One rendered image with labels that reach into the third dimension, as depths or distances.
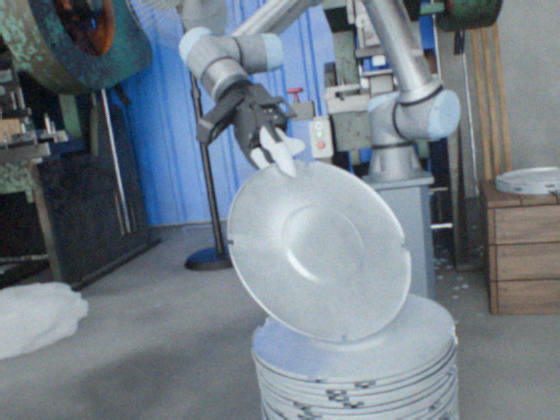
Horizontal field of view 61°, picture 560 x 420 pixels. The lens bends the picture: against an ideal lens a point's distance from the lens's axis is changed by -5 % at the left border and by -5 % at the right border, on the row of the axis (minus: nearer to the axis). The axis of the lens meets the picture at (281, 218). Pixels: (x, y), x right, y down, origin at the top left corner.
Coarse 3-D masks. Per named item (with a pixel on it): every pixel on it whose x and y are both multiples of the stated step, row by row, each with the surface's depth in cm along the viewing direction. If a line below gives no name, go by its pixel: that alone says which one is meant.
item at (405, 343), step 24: (408, 312) 75; (432, 312) 73; (264, 336) 74; (288, 336) 72; (384, 336) 67; (408, 336) 67; (432, 336) 66; (264, 360) 65; (288, 360) 65; (312, 360) 64; (336, 360) 63; (360, 360) 62; (384, 360) 61; (408, 360) 61
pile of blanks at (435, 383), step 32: (448, 352) 64; (288, 384) 61; (320, 384) 59; (352, 384) 57; (384, 384) 58; (416, 384) 58; (448, 384) 63; (288, 416) 63; (320, 416) 60; (352, 416) 58; (384, 416) 58; (416, 416) 60; (448, 416) 64
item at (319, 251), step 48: (240, 192) 71; (288, 192) 75; (336, 192) 78; (288, 240) 70; (336, 240) 73; (384, 240) 77; (288, 288) 67; (336, 288) 69; (384, 288) 72; (336, 336) 66
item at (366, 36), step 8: (360, 8) 193; (360, 16) 192; (360, 24) 193; (368, 24) 192; (360, 32) 195; (368, 32) 190; (360, 40) 196; (368, 40) 192; (376, 40) 192; (360, 48) 196
